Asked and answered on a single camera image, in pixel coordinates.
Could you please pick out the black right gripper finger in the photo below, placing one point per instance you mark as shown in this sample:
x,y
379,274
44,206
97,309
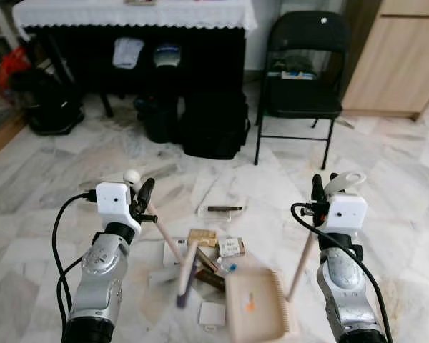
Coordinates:
x,y
334,178
318,189

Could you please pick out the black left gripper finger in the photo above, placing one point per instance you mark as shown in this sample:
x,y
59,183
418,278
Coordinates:
x,y
136,193
147,191

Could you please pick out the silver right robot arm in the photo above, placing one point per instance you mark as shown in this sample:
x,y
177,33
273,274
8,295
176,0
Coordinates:
x,y
347,286

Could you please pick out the white paper sheet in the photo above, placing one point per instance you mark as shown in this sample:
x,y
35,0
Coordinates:
x,y
171,254

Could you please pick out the brown cardboard box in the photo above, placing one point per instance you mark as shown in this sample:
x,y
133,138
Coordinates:
x,y
202,237

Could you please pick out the small black bag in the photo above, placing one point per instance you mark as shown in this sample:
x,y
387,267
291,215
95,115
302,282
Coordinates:
x,y
157,118

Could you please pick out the clear plastic box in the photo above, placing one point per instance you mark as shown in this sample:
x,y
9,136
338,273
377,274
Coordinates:
x,y
220,211

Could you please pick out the black folding chair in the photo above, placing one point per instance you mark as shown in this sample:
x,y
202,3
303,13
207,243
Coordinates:
x,y
304,96

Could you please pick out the dark brown wrapper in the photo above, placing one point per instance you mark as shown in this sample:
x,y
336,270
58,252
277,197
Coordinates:
x,y
209,279

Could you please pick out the small box with white label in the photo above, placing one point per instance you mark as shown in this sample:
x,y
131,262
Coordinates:
x,y
231,247

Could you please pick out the large black backpack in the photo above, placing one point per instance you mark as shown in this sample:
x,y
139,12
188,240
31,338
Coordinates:
x,y
214,125

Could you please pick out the blue bottle cap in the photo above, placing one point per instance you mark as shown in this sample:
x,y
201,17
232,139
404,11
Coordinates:
x,y
231,266

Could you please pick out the flat pack on chair seat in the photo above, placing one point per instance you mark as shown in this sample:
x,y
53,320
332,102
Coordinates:
x,y
298,75

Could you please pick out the orange scrap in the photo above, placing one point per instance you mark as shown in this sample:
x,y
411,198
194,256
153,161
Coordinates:
x,y
249,302

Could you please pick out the round black bag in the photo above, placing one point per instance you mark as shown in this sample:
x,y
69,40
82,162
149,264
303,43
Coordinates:
x,y
50,103

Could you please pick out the white and blue cap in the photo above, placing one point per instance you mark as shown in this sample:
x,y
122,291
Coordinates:
x,y
167,57

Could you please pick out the light wooden cabinet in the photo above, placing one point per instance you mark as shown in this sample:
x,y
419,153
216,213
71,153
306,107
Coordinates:
x,y
400,57

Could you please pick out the white hanging cloth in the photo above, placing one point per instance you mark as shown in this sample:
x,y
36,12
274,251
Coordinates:
x,y
128,53

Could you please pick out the black table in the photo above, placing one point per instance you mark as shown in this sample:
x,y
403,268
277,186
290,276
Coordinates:
x,y
207,61

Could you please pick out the white lace tablecloth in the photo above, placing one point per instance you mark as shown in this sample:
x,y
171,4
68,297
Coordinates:
x,y
129,14

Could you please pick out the red plastic bag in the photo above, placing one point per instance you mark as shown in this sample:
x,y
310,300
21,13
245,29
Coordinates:
x,y
11,64

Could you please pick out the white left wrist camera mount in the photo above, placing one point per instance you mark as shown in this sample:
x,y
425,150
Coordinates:
x,y
113,202

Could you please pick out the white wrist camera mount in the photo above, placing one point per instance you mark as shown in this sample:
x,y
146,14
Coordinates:
x,y
113,202
347,212

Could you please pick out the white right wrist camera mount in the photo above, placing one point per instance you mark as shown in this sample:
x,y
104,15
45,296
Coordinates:
x,y
347,212

